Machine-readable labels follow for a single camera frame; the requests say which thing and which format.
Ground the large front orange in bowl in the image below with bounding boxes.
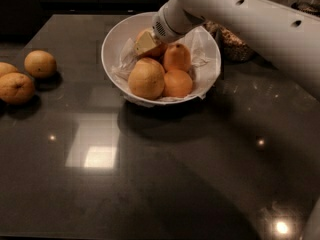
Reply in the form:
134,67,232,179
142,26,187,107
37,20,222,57
128,63,165,100

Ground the white plastic bowl liner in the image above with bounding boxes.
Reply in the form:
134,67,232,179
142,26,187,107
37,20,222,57
110,25,221,104

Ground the white bowl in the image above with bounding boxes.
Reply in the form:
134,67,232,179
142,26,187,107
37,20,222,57
100,11,222,109

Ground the glass jar right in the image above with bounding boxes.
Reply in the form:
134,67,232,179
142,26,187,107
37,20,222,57
291,0,320,17

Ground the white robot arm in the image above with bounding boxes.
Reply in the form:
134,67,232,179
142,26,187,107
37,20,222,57
149,0,320,240

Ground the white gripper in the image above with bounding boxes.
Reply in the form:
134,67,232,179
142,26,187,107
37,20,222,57
134,0,206,57

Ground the glass jar with cereal middle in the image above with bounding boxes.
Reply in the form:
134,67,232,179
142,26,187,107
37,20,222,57
203,0,272,63

